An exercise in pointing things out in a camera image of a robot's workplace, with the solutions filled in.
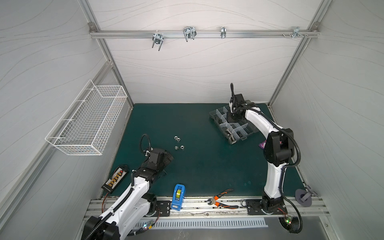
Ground metal hook clamp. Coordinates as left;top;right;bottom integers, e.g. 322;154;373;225
221;27;227;39

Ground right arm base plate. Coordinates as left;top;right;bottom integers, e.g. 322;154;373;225
245;197;287;216

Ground orange handled pliers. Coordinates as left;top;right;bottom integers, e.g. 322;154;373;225
206;188;240;210

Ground metal u-bolt clamp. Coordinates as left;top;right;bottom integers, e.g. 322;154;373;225
183;26;197;42
152;32;164;51

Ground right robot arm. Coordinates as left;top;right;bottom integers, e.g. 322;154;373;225
227;93;300;215

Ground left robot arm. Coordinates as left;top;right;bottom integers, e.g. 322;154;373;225
81;149;174;240

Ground pink Fox's candy bag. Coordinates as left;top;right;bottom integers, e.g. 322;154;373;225
259;141;267;149

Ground screwdriver bit set case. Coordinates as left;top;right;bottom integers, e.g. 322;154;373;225
101;165;130;194

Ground clear compartment organizer box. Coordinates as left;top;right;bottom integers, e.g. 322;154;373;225
209;100;274;145

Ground metal bracket right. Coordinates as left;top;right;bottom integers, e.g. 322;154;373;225
282;27;309;39

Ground metal U-bolt clamp middle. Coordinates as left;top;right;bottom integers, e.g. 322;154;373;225
183;26;197;42

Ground aluminium crossbar rail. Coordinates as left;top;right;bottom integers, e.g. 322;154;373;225
90;28;321;39

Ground grey tape spool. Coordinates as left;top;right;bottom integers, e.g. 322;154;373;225
295;189;312;207

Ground metal U-bolt clamp left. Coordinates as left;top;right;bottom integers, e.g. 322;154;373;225
152;32;164;51

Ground blue tape dispenser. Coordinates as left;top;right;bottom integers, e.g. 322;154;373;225
171;184;186;211

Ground white wire basket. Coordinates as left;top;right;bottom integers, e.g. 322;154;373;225
45;80;128;156

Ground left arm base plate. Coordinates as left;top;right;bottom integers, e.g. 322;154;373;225
146;201;171;217

